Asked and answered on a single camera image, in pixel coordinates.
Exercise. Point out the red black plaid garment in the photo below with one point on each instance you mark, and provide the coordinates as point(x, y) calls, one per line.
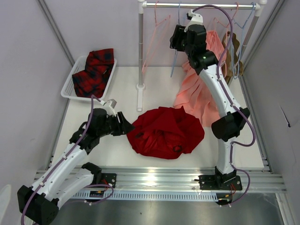
point(94, 78)

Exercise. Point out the pink pleated skirt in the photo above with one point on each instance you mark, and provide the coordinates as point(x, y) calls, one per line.
point(195, 97)

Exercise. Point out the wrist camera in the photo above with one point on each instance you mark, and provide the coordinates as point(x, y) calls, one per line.
point(193, 18)
point(109, 106)

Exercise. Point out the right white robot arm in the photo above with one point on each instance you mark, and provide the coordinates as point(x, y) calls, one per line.
point(205, 94)

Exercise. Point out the red skirt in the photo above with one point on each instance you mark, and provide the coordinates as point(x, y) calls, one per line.
point(166, 133)

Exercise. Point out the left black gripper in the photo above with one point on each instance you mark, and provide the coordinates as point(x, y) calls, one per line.
point(125, 127)

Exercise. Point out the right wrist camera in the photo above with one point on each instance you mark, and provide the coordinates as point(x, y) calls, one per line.
point(193, 18)

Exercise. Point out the white slotted cable duct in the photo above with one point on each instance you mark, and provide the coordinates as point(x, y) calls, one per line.
point(193, 196)

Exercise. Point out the brown garment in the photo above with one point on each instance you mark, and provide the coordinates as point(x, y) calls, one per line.
point(231, 54)

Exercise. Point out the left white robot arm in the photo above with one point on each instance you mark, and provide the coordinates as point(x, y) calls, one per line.
point(42, 201)

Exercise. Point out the white plastic basket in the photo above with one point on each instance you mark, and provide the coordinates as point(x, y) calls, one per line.
point(68, 90)

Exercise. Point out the empty pink hanger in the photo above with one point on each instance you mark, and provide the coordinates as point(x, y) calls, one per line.
point(157, 37)

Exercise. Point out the white metal clothes rack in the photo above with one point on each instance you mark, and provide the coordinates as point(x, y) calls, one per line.
point(256, 11)

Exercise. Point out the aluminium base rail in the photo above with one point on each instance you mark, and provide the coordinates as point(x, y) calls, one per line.
point(185, 179)

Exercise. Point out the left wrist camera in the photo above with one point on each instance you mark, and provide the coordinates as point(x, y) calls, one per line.
point(109, 106)

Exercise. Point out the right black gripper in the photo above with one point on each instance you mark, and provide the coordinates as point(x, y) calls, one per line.
point(176, 37)

